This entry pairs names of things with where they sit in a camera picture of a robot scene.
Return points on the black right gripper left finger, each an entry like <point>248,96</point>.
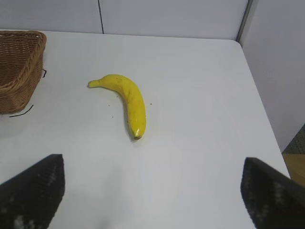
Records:
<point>35,190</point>

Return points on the brown wicker basket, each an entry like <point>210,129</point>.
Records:
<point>17,71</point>

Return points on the grey partition post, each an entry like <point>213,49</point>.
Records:
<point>245,20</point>

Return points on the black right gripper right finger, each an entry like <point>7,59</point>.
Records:
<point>269,195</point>

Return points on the yellow banana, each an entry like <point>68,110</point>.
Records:
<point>134,105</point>

